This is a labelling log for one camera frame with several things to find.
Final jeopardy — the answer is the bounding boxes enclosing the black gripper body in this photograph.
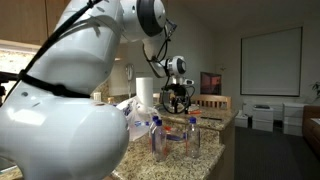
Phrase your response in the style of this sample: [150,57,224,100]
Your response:
[161,83,191,101]

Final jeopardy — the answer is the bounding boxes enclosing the white plastic bag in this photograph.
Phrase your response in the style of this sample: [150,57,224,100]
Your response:
[114,95,161,143]

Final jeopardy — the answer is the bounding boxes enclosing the wooden chair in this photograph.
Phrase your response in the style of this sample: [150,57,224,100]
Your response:
[189,94,232,111]

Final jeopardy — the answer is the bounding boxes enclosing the thin black flat object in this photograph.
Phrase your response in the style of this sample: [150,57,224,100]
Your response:
[199,115,224,122]

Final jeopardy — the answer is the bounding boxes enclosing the dark reddish framed picture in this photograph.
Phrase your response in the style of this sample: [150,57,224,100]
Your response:
[199,71,223,96]

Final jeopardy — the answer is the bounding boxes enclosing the white paper towel roll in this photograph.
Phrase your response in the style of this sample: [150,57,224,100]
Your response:
[135,77,154,108]

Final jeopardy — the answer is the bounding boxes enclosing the white printer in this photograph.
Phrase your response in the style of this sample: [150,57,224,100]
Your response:
[251,103,275,133]

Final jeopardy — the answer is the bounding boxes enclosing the white projector screen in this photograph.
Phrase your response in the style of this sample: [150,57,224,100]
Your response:
[239,26,304,98]

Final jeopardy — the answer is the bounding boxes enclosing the white drawer unit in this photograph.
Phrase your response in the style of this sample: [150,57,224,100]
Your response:
[282,101,306,137]

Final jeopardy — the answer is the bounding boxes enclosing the green house plant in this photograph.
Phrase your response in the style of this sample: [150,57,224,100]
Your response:
[311,81,320,101]

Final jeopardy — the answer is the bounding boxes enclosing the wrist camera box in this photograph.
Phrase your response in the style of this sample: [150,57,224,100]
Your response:
[179,78,195,86]

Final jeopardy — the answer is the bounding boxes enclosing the white wall phone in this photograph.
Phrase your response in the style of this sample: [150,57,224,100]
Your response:
[125,63,135,98]

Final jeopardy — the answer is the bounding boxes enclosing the wooden wall cabinets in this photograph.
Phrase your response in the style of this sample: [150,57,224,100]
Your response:
[0,0,129,63]

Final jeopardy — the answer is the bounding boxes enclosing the black camera on stand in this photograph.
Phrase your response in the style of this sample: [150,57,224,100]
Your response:
[0,71,19,108]

